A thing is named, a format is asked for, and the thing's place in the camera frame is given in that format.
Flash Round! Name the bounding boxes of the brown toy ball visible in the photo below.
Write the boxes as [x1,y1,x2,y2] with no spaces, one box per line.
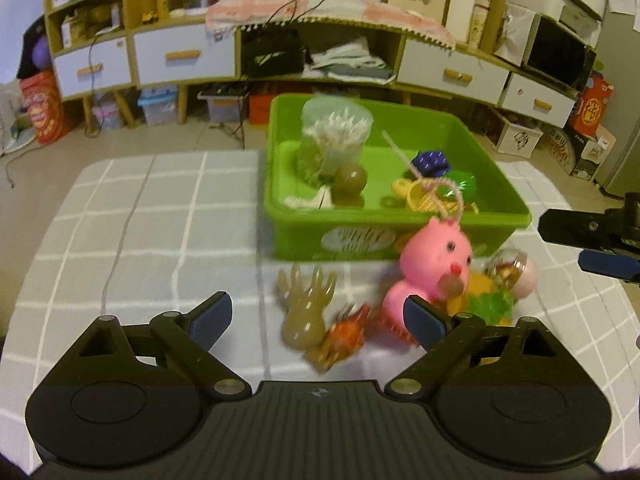
[333,164,369,206]

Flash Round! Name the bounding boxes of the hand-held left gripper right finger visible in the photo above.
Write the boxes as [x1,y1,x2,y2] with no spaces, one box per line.
[385,296,563,401]

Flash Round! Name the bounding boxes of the green plastic box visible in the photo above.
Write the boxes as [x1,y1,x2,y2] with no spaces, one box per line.
[263,92,532,264]

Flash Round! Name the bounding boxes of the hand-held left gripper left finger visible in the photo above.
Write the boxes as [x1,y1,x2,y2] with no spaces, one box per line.
[75,291,252,402]

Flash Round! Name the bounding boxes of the red printed bucket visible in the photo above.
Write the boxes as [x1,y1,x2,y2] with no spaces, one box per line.
[20,71,72,146]

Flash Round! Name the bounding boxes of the translucent brown toy hand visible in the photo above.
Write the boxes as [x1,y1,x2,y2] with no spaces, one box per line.
[277,265,339,352]

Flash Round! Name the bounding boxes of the grey checked tablecloth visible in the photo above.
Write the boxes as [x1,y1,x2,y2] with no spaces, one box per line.
[0,151,640,463]

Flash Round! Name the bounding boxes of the black power cable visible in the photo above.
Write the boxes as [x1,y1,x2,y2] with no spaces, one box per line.
[267,0,326,28]

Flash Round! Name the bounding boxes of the pink clear capsule egg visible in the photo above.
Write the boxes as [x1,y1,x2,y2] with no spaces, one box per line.
[486,249,541,302]

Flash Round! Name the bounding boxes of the pink cloth runner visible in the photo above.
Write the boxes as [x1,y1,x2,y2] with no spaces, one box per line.
[205,0,457,52]

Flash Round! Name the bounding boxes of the red spiky toy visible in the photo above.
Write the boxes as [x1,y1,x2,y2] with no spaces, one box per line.
[367,309,419,349]

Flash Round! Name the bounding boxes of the clear storage bin blue lid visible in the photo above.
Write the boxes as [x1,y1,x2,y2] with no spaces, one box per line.
[137,87,179,127]

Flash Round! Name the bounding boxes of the white drawer wooden handle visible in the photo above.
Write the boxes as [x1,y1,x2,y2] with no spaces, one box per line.
[397,39,512,104]
[52,37,133,101]
[500,74,577,129]
[132,23,237,87]

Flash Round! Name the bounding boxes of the pink pig toy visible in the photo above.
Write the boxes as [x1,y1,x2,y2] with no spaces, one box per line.
[382,130,477,332]

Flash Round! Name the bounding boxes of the long wooden cabinet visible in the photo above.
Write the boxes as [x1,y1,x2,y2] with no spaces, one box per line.
[42,0,597,132]

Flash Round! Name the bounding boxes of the pile of folded cloths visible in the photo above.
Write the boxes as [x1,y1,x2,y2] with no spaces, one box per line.
[304,36,397,84]

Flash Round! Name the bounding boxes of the black microwave oven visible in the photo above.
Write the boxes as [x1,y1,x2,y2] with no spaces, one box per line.
[520,15,597,94]

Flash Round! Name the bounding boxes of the green toy pepper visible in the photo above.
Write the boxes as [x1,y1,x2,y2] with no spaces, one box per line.
[442,170,477,199]

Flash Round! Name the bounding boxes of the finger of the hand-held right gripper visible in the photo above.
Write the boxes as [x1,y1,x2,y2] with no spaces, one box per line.
[579,250,640,285]
[539,208,640,251]

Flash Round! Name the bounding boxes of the black bag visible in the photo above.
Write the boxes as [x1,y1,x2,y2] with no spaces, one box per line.
[240,27,306,79]

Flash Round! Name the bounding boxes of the red printed carton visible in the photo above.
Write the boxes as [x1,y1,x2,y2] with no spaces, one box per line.
[570,76,615,134]

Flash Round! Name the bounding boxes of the white printed carton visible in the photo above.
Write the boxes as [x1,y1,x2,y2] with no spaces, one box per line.
[542,125,619,182]

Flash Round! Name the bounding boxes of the yellow toy fruit green stem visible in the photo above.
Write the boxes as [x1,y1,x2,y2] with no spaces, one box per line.
[446,271,517,327]

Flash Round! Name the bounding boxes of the thin black hanging cable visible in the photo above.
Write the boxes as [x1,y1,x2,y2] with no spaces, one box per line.
[84,35,101,137]

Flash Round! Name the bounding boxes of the clear storage bin white lid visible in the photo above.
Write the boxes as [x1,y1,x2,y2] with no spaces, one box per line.
[199,82,249,124]

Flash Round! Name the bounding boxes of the white cut-out storage crate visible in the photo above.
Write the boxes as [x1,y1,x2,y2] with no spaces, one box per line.
[492,109,544,157]

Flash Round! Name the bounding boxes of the purple ball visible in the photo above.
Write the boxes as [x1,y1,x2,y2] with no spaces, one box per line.
[32,37,54,69]

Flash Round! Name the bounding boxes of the white shopping bag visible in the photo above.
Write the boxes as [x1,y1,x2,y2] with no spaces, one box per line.
[0,80,27,153]

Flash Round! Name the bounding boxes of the clear cotton swab container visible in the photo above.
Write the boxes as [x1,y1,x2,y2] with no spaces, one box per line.
[298,96,375,184]

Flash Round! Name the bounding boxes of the grey refrigerator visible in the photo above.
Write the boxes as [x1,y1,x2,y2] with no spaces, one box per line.
[594,10,640,197]

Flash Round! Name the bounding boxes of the yellow toy basket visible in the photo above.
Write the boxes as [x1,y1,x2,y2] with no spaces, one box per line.
[391,179,480,214]

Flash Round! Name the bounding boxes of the red white bottle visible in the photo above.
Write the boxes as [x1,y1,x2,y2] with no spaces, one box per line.
[470,0,497,49]

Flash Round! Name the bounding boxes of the purple toy grapes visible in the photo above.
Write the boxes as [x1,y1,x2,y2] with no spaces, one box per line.
[410,150,451,179]

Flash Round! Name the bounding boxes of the red storage box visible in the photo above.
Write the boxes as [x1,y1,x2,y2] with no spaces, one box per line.
[248,92,274,127]

